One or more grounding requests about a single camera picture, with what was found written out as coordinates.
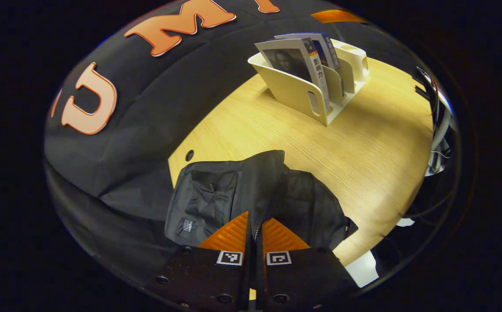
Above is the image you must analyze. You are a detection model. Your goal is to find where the white bookshelf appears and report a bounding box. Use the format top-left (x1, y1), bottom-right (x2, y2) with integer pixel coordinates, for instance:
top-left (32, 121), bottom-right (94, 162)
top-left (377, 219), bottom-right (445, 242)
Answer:
top-left (248, 38), bottom-right (370, 127)

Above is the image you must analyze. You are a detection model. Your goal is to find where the blue cover book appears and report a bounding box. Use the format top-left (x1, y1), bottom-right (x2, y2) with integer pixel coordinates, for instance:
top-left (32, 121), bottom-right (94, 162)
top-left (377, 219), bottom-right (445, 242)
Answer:
top-left (275, 32), bottom-right (343, 71)

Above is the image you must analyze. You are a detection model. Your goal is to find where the white paper sheet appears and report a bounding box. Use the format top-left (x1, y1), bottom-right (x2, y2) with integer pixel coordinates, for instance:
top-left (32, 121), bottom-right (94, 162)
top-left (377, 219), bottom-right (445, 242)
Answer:
top-left (346, 249), bottom-right (380, 289)

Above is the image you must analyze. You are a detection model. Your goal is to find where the black backdrop cloth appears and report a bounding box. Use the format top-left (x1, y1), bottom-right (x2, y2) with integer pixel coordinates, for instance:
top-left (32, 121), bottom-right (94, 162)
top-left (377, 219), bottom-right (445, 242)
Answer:
top-left (45, 0), bottom-right (386, 260)

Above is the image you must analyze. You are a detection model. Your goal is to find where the white metal stand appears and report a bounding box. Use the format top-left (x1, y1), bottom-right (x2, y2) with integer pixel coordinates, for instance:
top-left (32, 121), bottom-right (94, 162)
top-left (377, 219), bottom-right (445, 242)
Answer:
top-left (416, 65), bottom-right (455, 177)

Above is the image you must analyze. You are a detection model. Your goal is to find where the black schoolbag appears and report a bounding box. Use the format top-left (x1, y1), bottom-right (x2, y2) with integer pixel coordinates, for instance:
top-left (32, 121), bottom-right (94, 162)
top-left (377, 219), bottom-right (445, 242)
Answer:
top-left (164, 149), bottom-right (359, 260)

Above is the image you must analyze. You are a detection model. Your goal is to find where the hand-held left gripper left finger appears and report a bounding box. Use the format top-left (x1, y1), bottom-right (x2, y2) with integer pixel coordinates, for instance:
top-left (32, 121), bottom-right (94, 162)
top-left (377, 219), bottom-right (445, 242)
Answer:
top-left (146, 211), bottom-right (251, 312)

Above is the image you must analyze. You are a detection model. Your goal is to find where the grey portrait cover book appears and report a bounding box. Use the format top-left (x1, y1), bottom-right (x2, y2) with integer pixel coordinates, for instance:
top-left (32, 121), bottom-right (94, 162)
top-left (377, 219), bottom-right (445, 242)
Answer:
top-left (254, 38), bottom-right (332, 115)

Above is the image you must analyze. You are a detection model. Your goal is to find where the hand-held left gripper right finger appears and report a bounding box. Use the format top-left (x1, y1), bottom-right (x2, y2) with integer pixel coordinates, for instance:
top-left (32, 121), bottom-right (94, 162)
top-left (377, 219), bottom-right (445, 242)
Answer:
top-left (256, 218), bottom-right (361, 312)

